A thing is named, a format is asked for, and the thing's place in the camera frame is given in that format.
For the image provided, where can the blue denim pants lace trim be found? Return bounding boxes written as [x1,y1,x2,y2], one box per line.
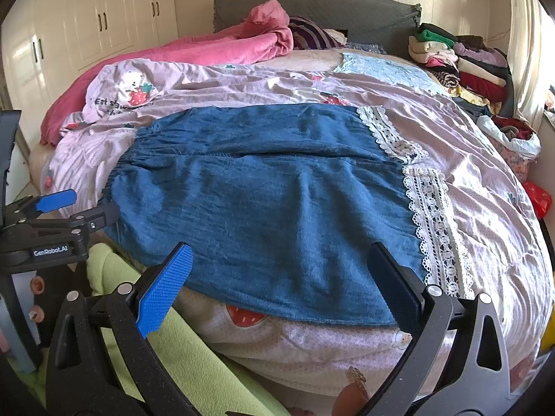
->
[102,103,469,327]

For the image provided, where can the green fleece sleeve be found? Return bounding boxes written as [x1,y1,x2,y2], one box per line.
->
[25,241,290,416]

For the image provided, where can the lilac strawberry bear duvet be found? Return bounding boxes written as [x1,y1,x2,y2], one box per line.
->
[37,59,553,395]

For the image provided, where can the cream white wardrobe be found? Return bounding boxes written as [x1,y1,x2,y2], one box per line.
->
[1,0,178,147]

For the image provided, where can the red plastic object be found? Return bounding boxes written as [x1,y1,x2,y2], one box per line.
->
[523,181,552,220]

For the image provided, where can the white bag with clothes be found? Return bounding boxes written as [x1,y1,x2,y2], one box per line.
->
[477,115,541,183]

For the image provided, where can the pink blanket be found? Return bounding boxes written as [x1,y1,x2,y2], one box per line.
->
[40,0,293,146]

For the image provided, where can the beige fluffy mattress pad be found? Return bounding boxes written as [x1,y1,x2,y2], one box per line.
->
[255,47,348,72]

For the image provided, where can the purple striped pillow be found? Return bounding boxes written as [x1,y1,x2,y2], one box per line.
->
[289,16,347,50]

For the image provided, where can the light blue bed sheet patch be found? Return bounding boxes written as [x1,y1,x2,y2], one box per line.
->
[334,52,448,96]

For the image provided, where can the stack of folded clothes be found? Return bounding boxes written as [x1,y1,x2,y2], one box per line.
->
[407,23,514,118]

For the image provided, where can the dark grey headboard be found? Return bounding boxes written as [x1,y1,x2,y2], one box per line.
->
[213,0,421,60]

